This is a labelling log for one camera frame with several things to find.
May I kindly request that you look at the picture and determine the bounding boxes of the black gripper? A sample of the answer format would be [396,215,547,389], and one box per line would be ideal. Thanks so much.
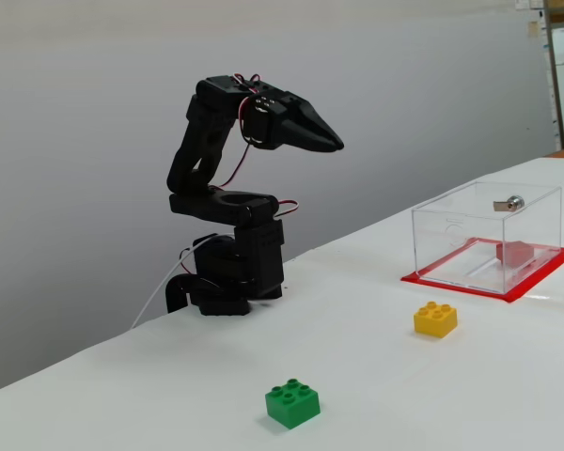
[239,90,345,154]

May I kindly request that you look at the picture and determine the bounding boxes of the red lego brick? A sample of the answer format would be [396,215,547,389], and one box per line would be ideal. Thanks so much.
[495,240,535,272]

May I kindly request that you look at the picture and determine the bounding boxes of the silver metal box lock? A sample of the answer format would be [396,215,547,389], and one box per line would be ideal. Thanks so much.
[493,194,525,214]

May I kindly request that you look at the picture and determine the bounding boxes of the yellow lego brick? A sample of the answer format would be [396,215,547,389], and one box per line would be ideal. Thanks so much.
[413,301,459,340]

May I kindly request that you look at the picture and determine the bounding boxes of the transparent plastic box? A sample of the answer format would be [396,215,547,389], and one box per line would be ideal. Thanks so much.
[411,180,563,296]

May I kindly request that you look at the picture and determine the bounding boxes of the green lego brick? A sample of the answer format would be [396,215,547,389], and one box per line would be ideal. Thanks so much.
[264,378,321,430]

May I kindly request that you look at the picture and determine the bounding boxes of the black table clamp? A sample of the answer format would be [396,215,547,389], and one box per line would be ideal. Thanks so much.
[164,274,196,315]

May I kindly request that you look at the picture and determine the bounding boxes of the red white black servo wires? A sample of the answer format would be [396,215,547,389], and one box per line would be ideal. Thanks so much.
[215,72,302,217]

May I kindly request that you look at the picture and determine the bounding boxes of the red tape frame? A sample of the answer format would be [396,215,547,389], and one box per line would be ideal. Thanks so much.
[399,237,564,305]

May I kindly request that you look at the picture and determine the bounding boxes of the white cable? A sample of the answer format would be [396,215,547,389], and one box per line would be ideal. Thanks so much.
[130,234,220,331]

